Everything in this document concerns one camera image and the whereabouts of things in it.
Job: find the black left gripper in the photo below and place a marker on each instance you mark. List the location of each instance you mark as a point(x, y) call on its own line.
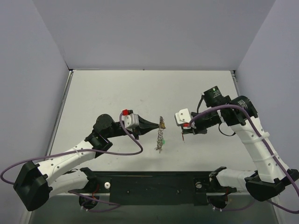
point(139, 126)

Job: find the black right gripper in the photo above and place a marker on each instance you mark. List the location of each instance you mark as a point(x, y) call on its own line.
point(193, 128)

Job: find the metal disc key organizer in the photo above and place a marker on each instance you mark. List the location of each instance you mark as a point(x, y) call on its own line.
point(160, 134)

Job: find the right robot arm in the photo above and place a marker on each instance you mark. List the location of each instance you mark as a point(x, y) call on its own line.
point(271, 175)

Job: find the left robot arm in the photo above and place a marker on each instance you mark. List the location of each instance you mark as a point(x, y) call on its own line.
point(36, 183)

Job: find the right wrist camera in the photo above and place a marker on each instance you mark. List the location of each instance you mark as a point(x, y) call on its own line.
point(183, 118)

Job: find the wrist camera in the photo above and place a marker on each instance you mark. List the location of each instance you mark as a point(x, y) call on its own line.
point(131, 120)
point(183, 118)

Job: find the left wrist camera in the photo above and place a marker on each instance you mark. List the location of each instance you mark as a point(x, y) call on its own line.
point(131, 120)

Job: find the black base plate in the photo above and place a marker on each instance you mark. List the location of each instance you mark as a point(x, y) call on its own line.
point(155, 187)

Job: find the aluminium table edge rail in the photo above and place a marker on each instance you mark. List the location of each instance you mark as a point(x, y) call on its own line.
point(236, 81)

